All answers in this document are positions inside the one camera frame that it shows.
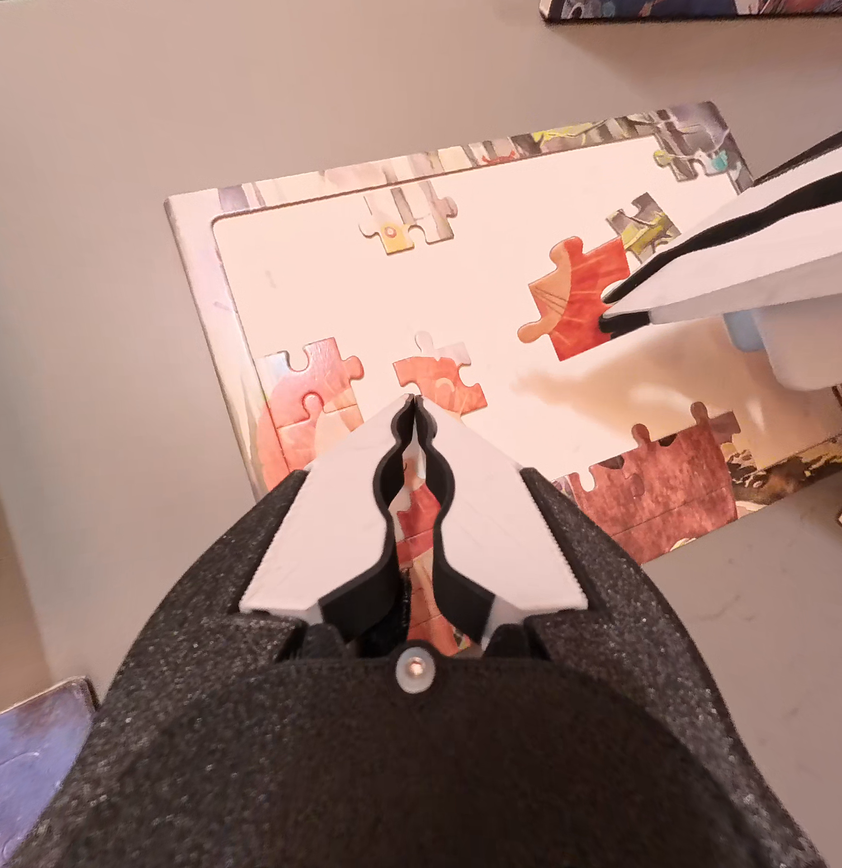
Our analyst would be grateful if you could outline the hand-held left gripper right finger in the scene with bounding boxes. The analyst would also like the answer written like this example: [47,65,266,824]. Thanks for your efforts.
[417,395,588,642]

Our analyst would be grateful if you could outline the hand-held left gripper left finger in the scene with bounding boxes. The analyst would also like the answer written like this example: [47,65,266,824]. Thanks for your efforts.
[239,395,416,642]

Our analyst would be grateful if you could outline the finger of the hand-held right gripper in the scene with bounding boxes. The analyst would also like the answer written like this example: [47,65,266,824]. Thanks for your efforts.
[601,203,842,338]
[603,151,842,299]

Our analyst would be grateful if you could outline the assembled lion puzzle pieces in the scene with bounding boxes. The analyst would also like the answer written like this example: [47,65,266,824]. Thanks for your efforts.
[257,337,463,655]

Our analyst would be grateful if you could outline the orange puzzle piece grey knob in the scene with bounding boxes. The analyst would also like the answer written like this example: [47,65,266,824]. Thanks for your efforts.
[393,331,488,416]

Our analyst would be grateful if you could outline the whiskered orange puzzle piece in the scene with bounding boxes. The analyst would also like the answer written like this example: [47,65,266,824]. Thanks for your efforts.
[517,236,634,362]

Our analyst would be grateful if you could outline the lion jigsaw puzzle board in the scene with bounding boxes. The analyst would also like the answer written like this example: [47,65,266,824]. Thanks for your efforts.
[165,100,842,565]

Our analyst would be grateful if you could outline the grey desk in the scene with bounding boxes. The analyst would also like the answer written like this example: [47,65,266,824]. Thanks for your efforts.
[0,0,842,842]

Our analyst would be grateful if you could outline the grey yellow-green puzzle piece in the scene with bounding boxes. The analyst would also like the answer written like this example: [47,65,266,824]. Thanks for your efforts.
[606,192,681,267]

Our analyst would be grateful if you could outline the assembled brown trunk puzzle pieces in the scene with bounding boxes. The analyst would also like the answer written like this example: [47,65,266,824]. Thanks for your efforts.
[567,401,742,565]

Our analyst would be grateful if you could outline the illustrated puzzle box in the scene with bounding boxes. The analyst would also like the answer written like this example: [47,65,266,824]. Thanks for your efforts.
[539,0,842,24]

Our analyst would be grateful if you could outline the grey puzzle piece yellow dot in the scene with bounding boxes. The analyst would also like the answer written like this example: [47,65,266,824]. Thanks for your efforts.
[359,182,458,256]

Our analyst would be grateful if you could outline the astronaut jigsaw puzzle board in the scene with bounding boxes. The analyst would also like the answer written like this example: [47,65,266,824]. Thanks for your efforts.
[0,677,99,868]

